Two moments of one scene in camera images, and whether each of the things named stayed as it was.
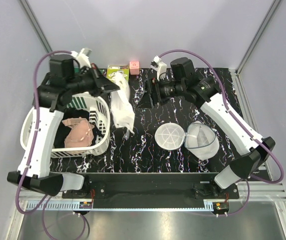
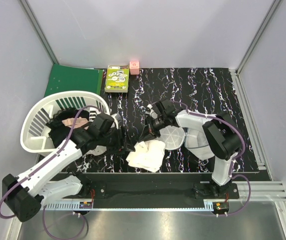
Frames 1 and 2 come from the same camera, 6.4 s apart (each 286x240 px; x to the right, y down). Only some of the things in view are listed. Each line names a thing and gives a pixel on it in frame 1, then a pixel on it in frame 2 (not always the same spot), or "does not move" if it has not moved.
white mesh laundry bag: (200, 138) does not move
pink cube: (134, 67) does not move
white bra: (121, 107) to (148, 155)
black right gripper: (153, 86) to (150, 125)
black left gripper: (107, 85) to (121, 145)
